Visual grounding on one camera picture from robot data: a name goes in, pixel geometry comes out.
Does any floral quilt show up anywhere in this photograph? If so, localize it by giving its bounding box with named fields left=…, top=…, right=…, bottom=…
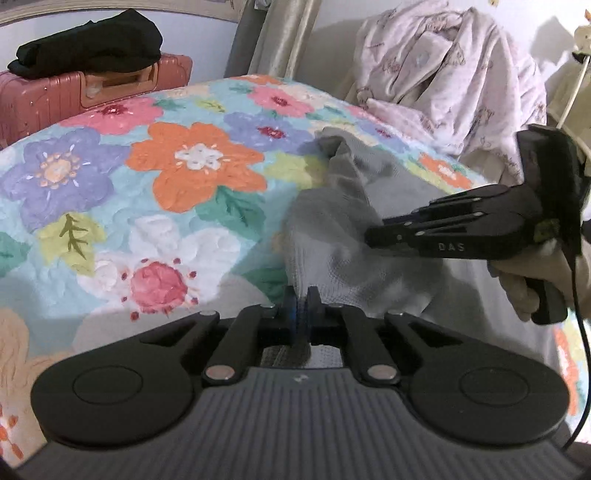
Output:
left=0, top=74, right=591, bottom=472

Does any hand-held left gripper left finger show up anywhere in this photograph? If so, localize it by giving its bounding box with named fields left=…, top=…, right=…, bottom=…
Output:
left=139, top=286, right=301, bottom=386

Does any white charging cable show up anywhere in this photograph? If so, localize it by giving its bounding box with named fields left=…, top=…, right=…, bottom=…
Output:
left=556, top=28, right=591, bottom=132

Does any grey window frame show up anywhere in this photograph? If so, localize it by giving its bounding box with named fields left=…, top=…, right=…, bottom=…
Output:
left=0, top=0, right=241, bottom=26

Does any grey knit garment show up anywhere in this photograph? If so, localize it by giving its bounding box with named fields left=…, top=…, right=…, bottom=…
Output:
left=281, top=127, right=561, bottom=370

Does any black cable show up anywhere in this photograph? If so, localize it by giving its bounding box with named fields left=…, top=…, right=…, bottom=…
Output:
left=561, top=152, right=591, bottom=457

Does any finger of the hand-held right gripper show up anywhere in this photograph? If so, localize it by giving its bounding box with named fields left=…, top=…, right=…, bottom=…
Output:
left=365, top=211, right=485, bottom=252
left=411, top=185, right=511, bottom=217

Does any person's right hand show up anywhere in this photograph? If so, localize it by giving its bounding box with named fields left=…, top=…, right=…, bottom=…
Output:
left=490, top=237, right=578, bottom=324

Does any pink printed blanket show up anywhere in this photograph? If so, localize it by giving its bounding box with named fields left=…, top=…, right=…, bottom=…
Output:
left=342, top=0, right=550, bottom=185

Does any beige curtain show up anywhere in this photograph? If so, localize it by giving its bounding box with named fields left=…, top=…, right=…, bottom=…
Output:
left=226, top=0, right=324, bottom=81

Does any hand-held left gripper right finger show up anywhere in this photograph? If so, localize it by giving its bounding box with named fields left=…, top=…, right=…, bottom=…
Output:
left=302, top=286, right=462, bottom=385

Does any black folded cloth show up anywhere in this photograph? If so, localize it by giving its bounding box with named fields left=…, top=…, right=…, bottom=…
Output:
left=8, top=8, right=163, bottom=79

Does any pink suitcase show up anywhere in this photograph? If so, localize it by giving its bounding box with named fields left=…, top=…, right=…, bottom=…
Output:
left=0, top=53, right=194, bottom=151

